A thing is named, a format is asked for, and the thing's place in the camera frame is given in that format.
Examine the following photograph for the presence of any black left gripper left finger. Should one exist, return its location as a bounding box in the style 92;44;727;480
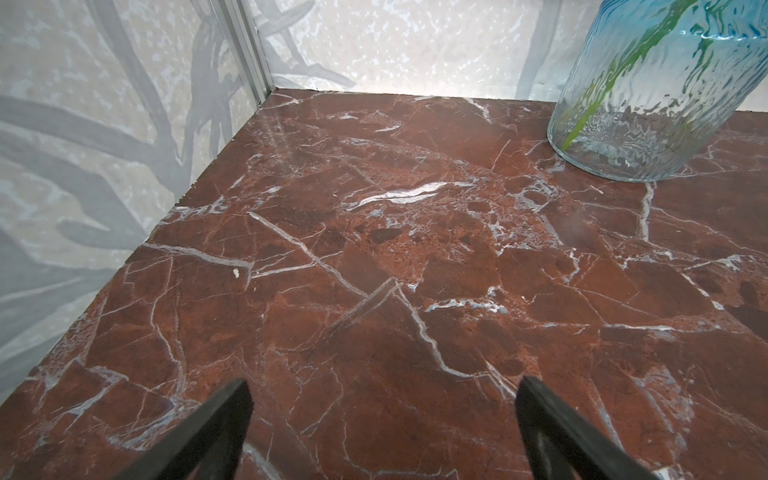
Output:
116;378;253;479

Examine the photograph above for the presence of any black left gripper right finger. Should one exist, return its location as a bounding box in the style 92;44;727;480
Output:
514;376;655;479

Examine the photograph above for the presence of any blue glass vase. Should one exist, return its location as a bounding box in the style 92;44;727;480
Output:
547;0;767;182

